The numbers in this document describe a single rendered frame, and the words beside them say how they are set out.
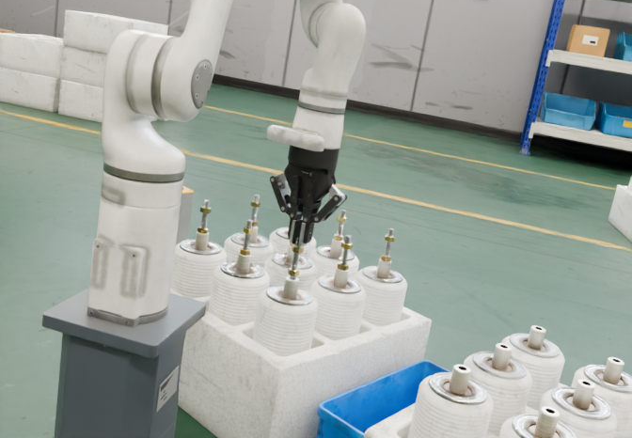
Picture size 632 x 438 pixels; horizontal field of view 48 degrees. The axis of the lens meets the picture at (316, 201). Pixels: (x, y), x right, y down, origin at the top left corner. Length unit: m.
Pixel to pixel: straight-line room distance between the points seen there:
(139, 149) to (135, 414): 0.31
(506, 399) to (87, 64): 3.21
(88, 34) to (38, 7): 3.84
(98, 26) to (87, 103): 0.40
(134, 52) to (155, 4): 6.24
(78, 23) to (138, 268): 3.15
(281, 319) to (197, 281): 0.23
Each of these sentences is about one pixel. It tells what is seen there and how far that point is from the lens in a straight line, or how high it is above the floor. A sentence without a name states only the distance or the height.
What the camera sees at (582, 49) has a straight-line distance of 5.57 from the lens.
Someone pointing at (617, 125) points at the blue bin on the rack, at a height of 0.34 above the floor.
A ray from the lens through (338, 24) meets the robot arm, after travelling 0.99.
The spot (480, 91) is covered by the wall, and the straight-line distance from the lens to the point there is 6.24.
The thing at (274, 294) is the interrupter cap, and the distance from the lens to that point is 1.11.
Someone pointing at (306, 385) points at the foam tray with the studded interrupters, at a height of 0.14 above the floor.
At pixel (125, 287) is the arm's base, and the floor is 0.35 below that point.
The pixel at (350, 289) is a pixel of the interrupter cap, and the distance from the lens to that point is 1.19.
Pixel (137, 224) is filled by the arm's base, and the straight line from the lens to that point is 0.81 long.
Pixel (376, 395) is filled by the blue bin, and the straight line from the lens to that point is 1.22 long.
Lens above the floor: 0.67
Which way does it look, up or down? 14 degrees down
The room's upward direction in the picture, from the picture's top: 10 degrees clockwise
